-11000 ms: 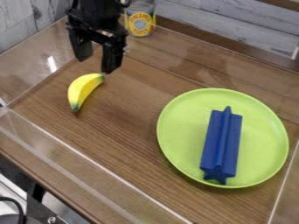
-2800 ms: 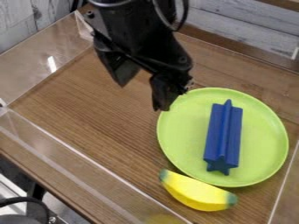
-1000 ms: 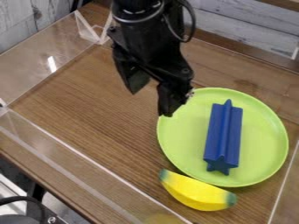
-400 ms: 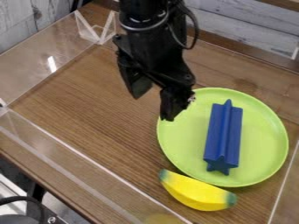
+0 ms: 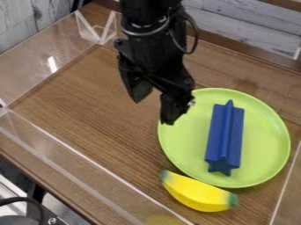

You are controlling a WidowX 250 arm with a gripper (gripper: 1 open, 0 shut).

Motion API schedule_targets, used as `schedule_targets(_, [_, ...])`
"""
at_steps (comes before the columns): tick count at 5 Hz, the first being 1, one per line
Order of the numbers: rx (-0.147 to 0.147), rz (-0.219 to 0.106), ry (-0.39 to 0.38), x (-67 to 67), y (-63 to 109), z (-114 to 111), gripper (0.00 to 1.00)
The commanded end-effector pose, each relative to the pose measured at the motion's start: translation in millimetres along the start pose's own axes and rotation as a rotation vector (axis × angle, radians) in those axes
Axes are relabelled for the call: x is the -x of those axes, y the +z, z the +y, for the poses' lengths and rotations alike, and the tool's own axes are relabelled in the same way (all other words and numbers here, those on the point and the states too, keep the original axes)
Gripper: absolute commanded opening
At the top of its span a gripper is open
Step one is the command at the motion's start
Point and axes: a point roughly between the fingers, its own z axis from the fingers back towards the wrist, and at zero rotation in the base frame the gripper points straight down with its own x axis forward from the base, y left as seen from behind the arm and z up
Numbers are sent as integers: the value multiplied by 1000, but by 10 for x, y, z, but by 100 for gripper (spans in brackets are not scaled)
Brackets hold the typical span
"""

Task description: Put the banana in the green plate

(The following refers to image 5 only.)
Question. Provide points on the blue star-shaped block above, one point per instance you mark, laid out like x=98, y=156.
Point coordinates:
x=224, y=148

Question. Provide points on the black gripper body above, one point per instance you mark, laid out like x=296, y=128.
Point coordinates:
x=157, y=51

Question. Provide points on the clear acrylic tray enclosure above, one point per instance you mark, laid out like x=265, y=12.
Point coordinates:
x=86, y=143

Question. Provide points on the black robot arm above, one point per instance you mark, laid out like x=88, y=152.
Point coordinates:
x=154, y=15

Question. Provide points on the yellow toy banana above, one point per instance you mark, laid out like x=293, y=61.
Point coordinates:
x=195, y=194

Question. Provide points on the black metal bracket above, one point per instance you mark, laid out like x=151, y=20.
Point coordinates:
x=51, y=219

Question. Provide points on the green round plate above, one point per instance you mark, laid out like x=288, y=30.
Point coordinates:
x=265, y=144

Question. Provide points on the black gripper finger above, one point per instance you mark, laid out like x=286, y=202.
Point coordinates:
x=137, y=84
x=175, y=103

